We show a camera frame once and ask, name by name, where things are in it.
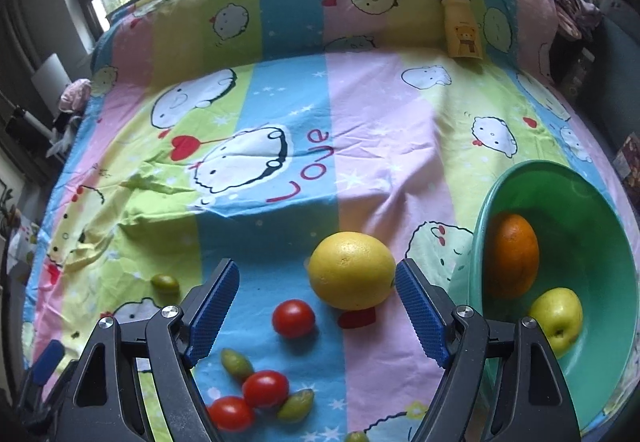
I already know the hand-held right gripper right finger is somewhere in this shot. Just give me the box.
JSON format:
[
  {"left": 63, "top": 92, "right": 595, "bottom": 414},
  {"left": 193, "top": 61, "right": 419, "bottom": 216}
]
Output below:
[{"left": 395, "top": 258, "right": 583, "bottom": 442}]

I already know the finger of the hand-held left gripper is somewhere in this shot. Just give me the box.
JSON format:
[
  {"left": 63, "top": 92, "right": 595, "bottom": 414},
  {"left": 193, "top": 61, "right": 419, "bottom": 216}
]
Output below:
[{"left": 16, "top": 340, "right": 66, "bottom": 429}]

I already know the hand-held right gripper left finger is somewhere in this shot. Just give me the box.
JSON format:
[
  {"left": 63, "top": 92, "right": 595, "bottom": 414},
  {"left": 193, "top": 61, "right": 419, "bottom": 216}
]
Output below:
[{"left": 59, "top": 258, "right": 241, "bottom": 442}]

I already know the red cherry tomato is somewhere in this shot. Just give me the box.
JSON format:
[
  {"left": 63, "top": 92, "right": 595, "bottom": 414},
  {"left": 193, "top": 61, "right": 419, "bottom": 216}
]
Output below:
[
  {"left": 206, "top": 396, "right": 256, "bottom": 433},
  {"left": 272, "top": 299, "right": 316, "bottom": 339},
  {"left": 242, "top": 370, "right": 290, "bottom": 409}
]

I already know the yellow lemon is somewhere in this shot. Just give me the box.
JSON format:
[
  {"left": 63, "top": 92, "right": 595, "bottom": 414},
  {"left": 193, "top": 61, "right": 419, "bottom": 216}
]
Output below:
[{"left": 307, "top": 231, "right": 397, "bottom": 310}]

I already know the orange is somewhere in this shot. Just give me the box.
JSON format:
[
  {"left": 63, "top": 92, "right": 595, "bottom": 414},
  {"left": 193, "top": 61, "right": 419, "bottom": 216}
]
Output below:
[{"left": 486, "top": 213, "right": 541, "bottom": 300}]

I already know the yellow-green apple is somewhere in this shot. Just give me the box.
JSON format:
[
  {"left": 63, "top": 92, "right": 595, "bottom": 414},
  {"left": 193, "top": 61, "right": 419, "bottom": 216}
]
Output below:
[{"left": 529, "top": 287, "right": 584, "bottom": 358}]

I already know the green plastic basin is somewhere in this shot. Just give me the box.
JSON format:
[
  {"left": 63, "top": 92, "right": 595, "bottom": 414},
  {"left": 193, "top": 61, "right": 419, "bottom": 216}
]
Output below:
[{"left": 447, "top": 159, "right": 640, "bottom": 440}]

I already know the printed cardboard box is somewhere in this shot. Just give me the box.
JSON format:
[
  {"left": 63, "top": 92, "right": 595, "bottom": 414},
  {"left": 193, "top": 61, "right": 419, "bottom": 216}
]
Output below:
[{"left": 5, "top": 209, "right": 43, "bottom": 283}]

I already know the cartoon printed bedsheet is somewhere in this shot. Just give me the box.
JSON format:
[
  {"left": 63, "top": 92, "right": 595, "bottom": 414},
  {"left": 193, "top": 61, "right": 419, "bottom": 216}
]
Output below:
[{"left": 22, "top": 0, "right": 636, "bottom": 442}]

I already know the white roll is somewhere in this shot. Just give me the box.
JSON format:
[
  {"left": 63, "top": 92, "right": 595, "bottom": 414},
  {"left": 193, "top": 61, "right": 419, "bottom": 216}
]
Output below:
[{"left": 12, "top": 106, "right": 55, "bottom": 137}]

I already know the red patterned packet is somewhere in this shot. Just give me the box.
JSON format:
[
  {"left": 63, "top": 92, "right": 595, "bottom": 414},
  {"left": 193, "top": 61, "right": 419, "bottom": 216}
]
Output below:
[{"left": 617, "top": 132, "right": 640, "bottom": 195}]

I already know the pink clothes pile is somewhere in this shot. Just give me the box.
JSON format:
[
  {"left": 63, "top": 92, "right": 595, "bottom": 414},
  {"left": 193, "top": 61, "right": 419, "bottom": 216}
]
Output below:
[{"left": 47, "top": 78, "right": 93, "bottom": 158}]

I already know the white board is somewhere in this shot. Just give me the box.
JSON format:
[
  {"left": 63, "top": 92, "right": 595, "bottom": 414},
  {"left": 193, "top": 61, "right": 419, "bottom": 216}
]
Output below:
[{"left": 31, "top": 53, "right": 71, "bottom": 120}]

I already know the dark box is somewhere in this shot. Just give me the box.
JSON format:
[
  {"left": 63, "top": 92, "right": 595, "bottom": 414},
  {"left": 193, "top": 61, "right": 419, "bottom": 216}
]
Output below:
[{"left": 555, "top": 42, "right": 601, "bottom": 98}]

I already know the yellow cartoon bottle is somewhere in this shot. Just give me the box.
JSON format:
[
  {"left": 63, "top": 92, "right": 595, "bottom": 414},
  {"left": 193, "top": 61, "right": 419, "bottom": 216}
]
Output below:
[{"left": 439, "top": 0, "right": 482, "bottom": 60}]

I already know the dark grey sofa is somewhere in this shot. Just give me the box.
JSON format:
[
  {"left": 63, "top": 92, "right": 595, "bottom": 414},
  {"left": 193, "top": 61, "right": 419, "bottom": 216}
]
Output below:
[{"left": 592, "top": 0, "right": 640, "bottom": 163}]

